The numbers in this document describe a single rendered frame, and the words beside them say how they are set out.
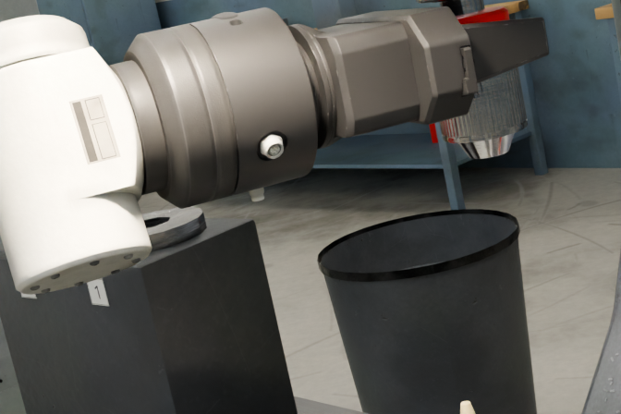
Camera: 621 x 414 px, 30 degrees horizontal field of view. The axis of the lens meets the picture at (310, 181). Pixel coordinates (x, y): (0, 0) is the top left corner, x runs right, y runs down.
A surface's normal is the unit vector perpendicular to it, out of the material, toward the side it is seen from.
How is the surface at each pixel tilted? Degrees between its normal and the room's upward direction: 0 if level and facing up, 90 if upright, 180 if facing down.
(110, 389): 90
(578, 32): 90
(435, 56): 90
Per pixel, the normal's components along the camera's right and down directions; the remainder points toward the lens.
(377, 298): -0.46, 0.33
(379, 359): -0.64, 0.34
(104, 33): 0.65, 0.01
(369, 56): 0.37, 0.11
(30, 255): -0.50, 0.01
